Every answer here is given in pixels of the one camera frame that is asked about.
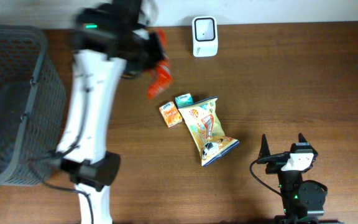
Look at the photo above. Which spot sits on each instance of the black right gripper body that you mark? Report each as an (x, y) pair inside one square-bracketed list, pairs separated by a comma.
[(277, 157)]

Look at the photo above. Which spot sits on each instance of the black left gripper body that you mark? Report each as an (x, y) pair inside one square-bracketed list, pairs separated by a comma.
[(153, 50)]

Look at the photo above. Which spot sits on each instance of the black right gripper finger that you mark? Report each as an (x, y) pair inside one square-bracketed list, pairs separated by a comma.
[(264, 149), (301, 138)]

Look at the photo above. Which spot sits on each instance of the red candy bag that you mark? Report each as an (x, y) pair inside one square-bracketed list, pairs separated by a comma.
[(161, 73)]

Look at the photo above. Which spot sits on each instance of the green tissue pack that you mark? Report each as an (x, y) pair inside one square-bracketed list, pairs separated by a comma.
[(184, 100)]

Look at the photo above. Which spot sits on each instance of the orange tissue pack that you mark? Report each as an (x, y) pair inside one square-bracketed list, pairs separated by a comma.
[(170, 114)]

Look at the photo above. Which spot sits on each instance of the cream snack bag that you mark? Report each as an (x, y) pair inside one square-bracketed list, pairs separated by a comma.
[(205, 128)]

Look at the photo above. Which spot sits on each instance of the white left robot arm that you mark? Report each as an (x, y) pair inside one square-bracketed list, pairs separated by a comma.
[(110, 42)]

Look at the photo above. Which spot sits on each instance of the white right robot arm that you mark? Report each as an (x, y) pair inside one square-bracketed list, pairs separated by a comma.
[(302, 200)]

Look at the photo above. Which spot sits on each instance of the white barcode scanner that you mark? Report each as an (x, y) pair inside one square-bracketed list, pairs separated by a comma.
[(205, 36)]

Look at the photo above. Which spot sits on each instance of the grey plastic basket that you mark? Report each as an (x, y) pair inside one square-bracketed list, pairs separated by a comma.
[(32, 104)]

